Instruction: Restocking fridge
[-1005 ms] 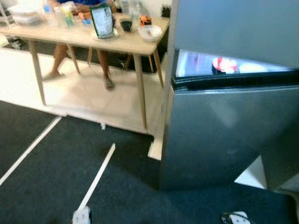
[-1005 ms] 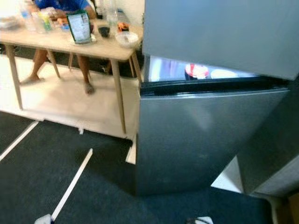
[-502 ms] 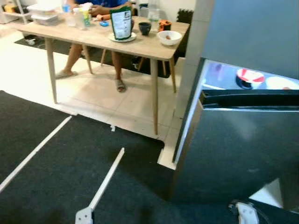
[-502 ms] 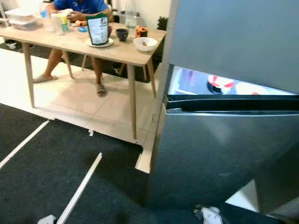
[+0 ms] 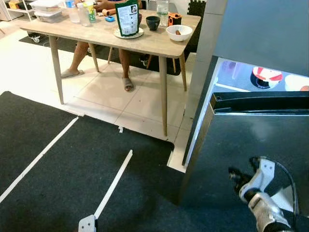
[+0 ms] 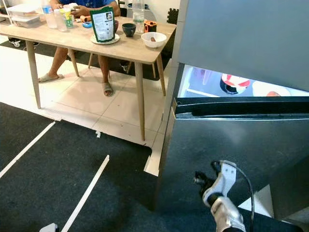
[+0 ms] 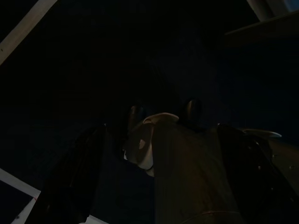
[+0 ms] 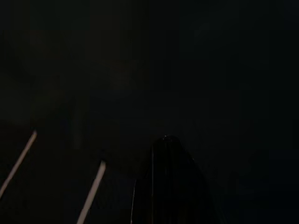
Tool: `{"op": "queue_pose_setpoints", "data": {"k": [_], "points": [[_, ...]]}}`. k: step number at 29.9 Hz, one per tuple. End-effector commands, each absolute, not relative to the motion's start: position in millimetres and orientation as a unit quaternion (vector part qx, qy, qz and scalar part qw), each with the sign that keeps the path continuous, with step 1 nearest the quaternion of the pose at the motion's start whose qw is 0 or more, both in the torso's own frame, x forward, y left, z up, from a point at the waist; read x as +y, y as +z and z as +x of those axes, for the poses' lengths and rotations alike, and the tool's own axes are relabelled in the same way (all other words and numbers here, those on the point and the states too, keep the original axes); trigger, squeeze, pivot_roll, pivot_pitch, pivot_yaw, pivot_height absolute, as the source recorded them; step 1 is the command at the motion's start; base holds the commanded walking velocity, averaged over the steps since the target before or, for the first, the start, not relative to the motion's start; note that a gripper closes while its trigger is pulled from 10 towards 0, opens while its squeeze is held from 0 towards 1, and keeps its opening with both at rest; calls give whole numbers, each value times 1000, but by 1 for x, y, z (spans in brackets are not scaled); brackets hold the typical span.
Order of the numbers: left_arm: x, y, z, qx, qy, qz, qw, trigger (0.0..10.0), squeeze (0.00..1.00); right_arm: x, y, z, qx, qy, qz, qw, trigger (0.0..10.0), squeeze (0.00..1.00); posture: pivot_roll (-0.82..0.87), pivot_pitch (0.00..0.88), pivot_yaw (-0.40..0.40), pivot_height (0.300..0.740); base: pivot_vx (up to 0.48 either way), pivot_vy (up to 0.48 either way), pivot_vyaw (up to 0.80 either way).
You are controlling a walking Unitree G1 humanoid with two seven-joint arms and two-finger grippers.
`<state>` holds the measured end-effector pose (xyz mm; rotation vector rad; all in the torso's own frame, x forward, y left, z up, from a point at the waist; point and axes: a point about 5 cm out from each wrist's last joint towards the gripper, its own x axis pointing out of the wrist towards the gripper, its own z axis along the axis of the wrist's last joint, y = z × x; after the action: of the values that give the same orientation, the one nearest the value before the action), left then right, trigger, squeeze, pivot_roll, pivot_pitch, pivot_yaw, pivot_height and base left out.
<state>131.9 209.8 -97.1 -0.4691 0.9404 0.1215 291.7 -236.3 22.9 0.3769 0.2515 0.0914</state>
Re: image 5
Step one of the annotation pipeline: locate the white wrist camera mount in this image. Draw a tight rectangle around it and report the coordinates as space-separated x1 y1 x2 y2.
249 158 276 194
78 214 97 232

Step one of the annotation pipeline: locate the grey fridge body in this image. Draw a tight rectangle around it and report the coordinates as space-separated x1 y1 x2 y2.
180 0 309 213

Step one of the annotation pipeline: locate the clear drinking glass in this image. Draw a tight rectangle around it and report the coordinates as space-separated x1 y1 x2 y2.
77 2 91 27

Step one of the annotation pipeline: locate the yellow green label bottle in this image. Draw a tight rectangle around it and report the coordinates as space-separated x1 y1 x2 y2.
84 1 97 23

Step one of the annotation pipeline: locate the green coffee bag white label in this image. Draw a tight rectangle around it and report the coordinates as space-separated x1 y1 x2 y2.
115 0 140 38

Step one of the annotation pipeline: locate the clear bottle blue cap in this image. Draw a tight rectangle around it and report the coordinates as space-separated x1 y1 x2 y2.
65 0 80 24

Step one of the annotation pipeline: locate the black foam puzzle tile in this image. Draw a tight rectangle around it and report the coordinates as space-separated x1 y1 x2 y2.
187 0 206 17

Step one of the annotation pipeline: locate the white bowl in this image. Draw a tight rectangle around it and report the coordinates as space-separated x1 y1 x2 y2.
166 25 193 42

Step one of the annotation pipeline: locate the patterned round plate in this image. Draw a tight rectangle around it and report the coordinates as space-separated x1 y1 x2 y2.
113 27 144 39

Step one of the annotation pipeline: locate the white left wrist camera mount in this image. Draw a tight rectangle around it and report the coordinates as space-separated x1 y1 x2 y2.
78 214 97 232

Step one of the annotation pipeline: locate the light wooden table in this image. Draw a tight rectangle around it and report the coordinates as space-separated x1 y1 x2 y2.
20 9 202 137

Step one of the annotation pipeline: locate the white shelf rack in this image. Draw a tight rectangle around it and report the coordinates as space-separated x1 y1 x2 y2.
0 0 34 22

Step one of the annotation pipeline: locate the red white round container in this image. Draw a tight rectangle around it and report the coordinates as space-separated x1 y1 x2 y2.
251 67 284 89

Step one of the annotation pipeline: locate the dark blue carpet mat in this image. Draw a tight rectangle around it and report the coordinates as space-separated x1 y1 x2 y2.
0 91 309 232

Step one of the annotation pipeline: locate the tall clear water bottle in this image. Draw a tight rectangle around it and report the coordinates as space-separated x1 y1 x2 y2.
156 0 169 27

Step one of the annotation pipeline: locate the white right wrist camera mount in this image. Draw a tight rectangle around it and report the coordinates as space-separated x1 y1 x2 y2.
249 158 276 194

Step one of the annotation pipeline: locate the orange black small item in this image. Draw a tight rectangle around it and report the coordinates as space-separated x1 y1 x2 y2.
168 13 182 26

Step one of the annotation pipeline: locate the clear plastic food container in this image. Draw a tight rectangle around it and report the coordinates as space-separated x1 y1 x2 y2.
30 0 64 11
35 11 63 22

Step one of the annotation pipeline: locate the long white floor tape strip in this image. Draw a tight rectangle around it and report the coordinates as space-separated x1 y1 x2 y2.
0 117 79 203
93 150 133 220

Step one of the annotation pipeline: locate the dark cup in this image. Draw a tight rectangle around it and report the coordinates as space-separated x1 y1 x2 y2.
146 16 161 31

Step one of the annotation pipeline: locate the seated person blue shirt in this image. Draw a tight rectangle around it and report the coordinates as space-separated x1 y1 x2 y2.
60 0 143 92

